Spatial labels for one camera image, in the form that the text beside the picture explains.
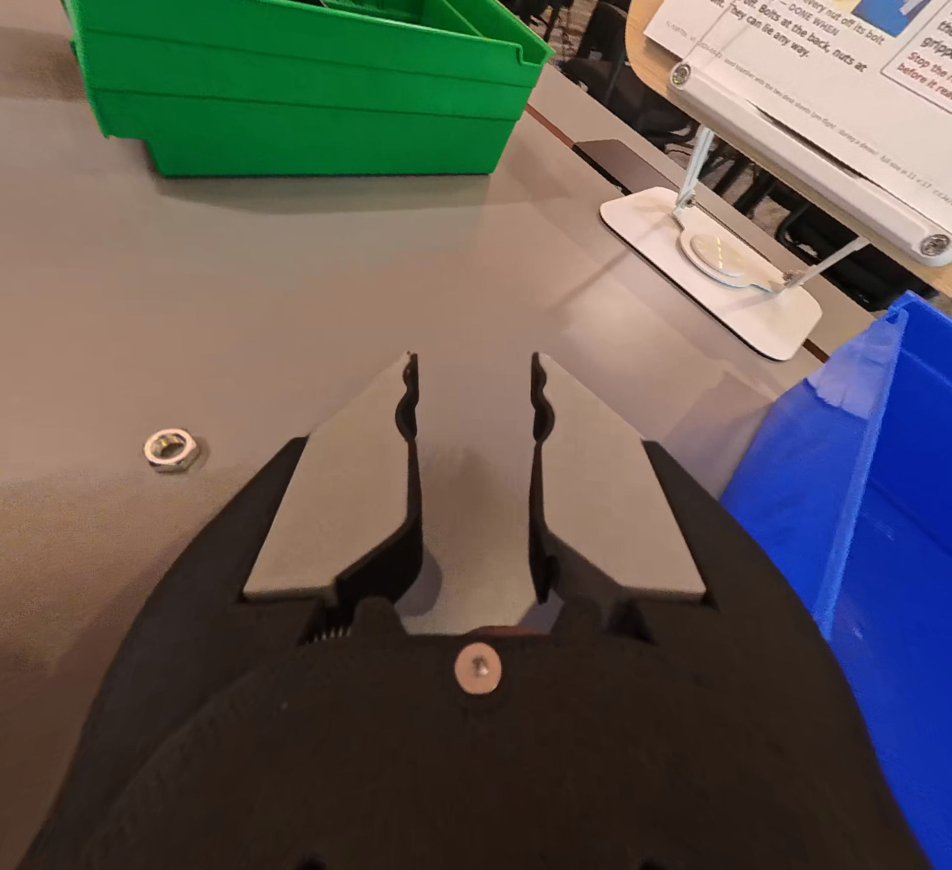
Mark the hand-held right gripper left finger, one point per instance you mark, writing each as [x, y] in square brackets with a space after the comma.
[335, 513]

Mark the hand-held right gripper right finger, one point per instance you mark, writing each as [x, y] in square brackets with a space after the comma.
[617, 513]

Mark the printed instruction sheet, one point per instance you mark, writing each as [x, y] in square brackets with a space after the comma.
[781, 37]

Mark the steel bolt with nut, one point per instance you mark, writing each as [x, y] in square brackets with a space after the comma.
[152, 450]

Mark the blue plastic bin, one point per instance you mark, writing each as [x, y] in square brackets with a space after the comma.
[877, 513]

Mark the black flat desk plate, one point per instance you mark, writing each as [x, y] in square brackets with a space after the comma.
[625, 163]

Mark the green plastic bin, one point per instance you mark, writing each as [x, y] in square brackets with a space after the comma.
[297, 118]

